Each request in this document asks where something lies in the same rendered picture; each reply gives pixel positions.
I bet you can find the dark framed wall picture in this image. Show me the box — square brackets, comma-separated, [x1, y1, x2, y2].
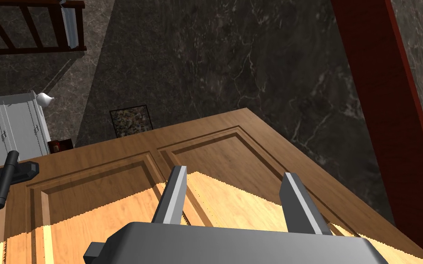
[109, 104, 154, 138]

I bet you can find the white vase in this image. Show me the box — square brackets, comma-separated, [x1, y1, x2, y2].
[36, 93, 55, 108]

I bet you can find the black door handle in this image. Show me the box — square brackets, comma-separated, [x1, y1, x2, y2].
[0, 150, 40, 210]

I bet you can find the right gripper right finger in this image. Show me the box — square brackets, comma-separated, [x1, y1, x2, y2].
[279, 172, 333, 236]

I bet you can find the brown wooden door leaf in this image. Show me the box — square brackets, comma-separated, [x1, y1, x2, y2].
[0, 107, 423, 264]

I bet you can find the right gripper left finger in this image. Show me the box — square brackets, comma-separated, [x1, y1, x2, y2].
[151, 165, 188, 225]

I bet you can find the dark red wooden shelf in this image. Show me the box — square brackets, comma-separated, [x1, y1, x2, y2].
[0, 0, 87, 57]

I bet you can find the white cabinet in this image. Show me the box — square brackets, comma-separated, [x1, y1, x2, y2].
[0, 90, 52, 172]

